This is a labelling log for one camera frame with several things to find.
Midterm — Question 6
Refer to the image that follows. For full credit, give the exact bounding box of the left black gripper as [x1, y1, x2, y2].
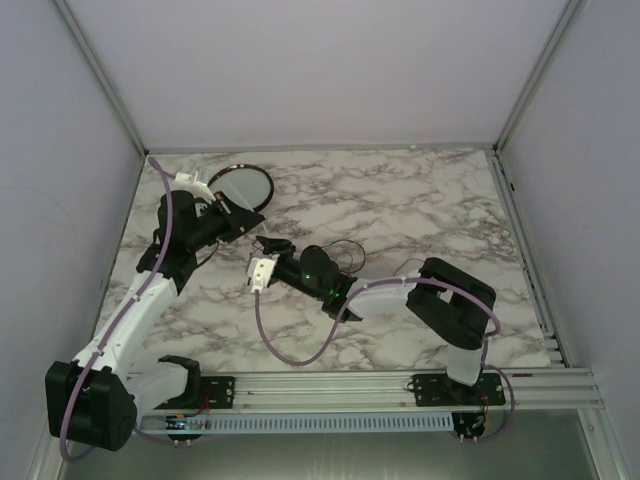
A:
[186, 190, 266, 251]

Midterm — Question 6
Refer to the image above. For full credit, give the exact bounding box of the black thin wire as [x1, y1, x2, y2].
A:
[324, 240, 369, 274]

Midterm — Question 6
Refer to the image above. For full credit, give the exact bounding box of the purple thin wire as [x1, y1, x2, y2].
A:
[329, 242, 426, 276]

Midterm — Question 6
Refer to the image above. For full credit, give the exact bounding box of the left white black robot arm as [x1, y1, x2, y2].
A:
[45, 190, 265, 451]

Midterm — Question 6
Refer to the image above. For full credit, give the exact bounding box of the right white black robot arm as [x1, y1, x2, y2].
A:
[247, 236, 500, 387]

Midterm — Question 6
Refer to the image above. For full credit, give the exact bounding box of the round brown-rimmed dish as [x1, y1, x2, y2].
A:
[208, 164, 275, 212]

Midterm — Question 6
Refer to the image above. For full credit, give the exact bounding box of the marble pattern table mat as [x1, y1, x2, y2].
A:
[135, 149, 551, 372]

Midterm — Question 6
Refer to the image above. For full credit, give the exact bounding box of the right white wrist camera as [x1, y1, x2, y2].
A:
[247, 257, 277, 293]

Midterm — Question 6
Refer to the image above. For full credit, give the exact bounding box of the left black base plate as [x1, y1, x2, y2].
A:
[189, 375, 236, 411]

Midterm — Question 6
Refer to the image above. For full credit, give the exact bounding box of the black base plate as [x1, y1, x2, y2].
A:
[189, 375, 236, 411]
[407, 373, 506, 407]

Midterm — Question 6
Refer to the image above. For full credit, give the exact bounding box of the slotted grey cable duct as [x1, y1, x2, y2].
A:
[140, 412, 454, 435]

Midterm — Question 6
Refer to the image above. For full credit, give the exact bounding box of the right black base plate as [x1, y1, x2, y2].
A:
[407, 373, 506, 407]

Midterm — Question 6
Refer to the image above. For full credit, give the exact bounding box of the left aluminium corner post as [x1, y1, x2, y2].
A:
[51, 0, 148, 157]

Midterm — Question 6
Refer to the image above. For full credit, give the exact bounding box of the aluminium corner post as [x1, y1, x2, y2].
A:
[51, 0, 148, 157]
[493, 0, 588, 157]

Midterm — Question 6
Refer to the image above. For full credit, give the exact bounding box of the aluminium front rail frame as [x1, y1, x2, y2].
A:
[48, 368, 609, 412]

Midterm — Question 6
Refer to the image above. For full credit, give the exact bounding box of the right aluminium corner post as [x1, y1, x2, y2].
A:
[493, 0, 588, 157]

